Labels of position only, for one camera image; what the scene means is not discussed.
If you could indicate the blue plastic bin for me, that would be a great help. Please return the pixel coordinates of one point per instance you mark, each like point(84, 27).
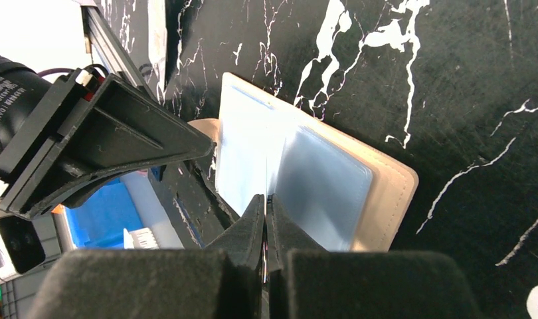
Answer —
point(100, 222)

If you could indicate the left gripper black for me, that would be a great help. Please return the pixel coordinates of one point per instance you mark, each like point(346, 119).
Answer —
point(59, 143)

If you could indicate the front aluminium rail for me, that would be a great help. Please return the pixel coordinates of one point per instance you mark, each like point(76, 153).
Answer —
point(129, 38)

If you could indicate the tan card holder with sleeves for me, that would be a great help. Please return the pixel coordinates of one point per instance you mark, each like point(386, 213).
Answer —
point(345, 194)

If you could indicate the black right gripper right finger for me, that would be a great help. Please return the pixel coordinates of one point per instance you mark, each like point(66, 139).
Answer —
point(283, 235)

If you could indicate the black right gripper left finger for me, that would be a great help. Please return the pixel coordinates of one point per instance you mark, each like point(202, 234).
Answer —
point(243, 241)

